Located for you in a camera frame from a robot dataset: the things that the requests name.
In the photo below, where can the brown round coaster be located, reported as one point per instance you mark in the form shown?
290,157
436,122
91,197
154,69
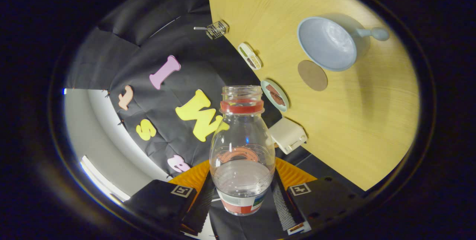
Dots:
313,75

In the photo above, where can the white toaster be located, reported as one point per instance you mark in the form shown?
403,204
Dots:
288,136

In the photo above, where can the white divided grain dish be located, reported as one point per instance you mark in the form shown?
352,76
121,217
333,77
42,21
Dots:
250,56

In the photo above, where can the wooden table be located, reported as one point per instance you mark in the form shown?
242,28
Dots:
353,128

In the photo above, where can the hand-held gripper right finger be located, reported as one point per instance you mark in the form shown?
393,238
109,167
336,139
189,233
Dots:
284,206

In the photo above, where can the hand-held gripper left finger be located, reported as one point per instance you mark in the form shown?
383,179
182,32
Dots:
199,206

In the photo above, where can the brown meat piece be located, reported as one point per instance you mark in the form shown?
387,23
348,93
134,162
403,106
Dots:
271,90
279,100

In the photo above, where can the clear juice bottle red label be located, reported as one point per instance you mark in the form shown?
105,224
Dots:
241,139

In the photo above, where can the pale green plate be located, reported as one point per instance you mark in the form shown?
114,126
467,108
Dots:
264,87

